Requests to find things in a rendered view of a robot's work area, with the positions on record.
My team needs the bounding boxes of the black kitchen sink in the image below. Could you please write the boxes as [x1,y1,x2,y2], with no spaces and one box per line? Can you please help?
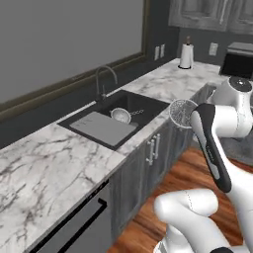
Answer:
[56,89,172,152]

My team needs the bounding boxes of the round silver mesh strainer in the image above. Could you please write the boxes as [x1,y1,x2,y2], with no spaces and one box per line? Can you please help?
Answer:
[168,98,199,129]

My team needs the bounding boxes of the grey cupboard door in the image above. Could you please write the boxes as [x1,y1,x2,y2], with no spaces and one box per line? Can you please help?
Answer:
[110,143,154,239]
[172,123,196,160]
[151,122,175,199]

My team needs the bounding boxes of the dark curved tap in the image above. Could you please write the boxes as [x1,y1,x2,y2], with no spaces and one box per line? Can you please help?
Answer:
[95,65,119,102]

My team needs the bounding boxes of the white paper towel roll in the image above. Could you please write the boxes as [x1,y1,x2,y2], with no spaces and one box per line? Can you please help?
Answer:
[177,36,195,70]

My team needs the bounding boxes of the grey dishwasher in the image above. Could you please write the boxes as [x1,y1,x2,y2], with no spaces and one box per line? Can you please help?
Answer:
[29,179,114,253]

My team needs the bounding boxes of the black countertop oven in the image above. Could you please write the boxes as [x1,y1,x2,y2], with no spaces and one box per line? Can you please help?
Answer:
[219,42,253,80]

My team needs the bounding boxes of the grey upper cupboards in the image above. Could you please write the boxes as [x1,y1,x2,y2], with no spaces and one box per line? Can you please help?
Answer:
[168,0,253,36]

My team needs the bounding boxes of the silver cupboard handle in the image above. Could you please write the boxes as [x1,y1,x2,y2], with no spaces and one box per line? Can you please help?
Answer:
[145,138,155,166]
[153,132,162,160]

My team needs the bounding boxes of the black dishwasher handle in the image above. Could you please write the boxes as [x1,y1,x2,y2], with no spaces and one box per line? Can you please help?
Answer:
[57,197,109,253]

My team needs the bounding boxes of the window with dark frame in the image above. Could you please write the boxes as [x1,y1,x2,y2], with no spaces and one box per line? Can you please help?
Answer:
[0,0,153,124]

